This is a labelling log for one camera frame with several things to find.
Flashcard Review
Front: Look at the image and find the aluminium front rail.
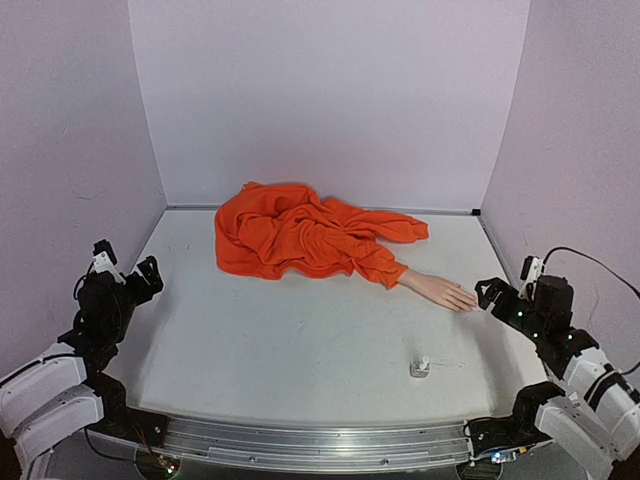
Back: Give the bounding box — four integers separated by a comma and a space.
44, 407, 601, 480

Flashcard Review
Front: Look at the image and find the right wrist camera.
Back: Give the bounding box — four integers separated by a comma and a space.
518, 255, 544, 301

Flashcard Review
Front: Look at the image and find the black camera cable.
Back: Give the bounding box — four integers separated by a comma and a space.
73, 264, 99, 301
542, 246, 640, 296

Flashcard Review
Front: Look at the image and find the black right camera cable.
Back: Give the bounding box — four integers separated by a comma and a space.
542, 246, 640, 296

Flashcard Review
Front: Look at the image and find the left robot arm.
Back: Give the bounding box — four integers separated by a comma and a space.
1, 251, 164, 479

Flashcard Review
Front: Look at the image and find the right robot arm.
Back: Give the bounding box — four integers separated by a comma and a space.
467, 275, 639, 479

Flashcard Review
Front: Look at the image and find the clear nail polish bottle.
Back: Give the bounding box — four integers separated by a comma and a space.
409, 359, 430, 379

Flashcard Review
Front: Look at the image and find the mannequin hand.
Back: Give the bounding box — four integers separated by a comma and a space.
398, 269, 478, 313

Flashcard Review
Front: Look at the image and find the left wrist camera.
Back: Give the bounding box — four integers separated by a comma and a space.
89, 239, 126, 285

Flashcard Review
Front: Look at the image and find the black left camera cable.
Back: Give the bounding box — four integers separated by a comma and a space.
73, 264, 99, 301

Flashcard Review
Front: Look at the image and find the orange sweatshirt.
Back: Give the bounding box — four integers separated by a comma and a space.
214, 182, 429, 289

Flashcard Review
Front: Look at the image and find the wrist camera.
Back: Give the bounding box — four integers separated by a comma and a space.
518, 255, 544, 301
89, 239, 126, 285

